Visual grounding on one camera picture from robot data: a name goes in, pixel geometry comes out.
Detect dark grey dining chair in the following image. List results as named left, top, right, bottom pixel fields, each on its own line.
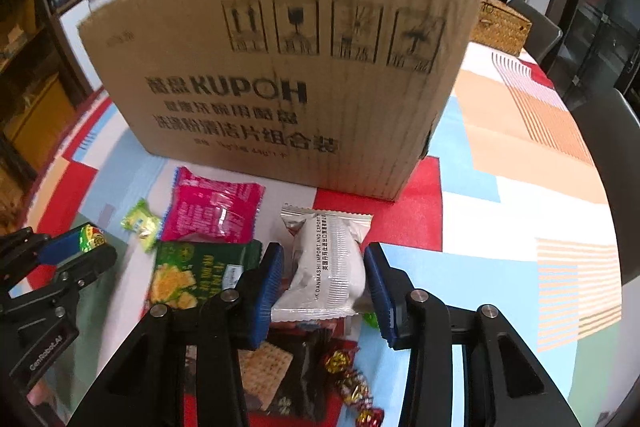
left=507, top=0, right=563, bottom=72
left=570, top=87, right=640, bottom=188

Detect pink snack packet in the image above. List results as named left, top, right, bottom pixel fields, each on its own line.
left=159, top=166, right=266, bottom=245

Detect small green candy packet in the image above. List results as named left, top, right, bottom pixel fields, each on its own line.
left=121, top=199, right=162, bottom=253

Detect brown cardboard box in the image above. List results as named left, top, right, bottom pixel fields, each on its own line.
left=76, top=0, right=493, bottom=202

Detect small colourful candy packet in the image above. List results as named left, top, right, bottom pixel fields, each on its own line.
left=80, top=223, right=108, bottom=255

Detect red gold wrapped candy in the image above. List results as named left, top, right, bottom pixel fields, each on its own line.
left=322, top=349, right=353, bottom=373
left=356, top=407, right=385, bottom=427
left=337, top=369, right=373, bottom=405

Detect dark cracker packet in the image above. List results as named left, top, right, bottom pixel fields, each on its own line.
left=185, top=327, right=358, bottom=423

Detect woven wicker box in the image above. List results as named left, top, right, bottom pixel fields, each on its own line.
left=470, top=0, right=533, bottom=58

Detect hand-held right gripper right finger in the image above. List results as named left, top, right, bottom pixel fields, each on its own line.
left=363, top=243, right=581, bottom=427

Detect glass door cabinet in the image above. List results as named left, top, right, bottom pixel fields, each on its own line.
left=550, top=0, right=640, bottom=98

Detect person's left hand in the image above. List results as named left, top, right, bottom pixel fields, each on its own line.
left=27, top=377, right=56, bottom=408

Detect white snack packet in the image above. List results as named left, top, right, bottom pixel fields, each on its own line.
left=270, top=203, right=373, bottom=323

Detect green cracker packet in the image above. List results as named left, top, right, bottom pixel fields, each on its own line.
left=149, top=239, right=263, bottom=313

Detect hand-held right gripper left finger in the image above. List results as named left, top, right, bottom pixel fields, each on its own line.
left=67, top=242, right=285, bottom=427

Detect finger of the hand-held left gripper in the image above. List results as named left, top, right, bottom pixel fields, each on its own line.
left=0, top=246, right=118, bottom=313
left=0, top=224, right=88, bottom=288

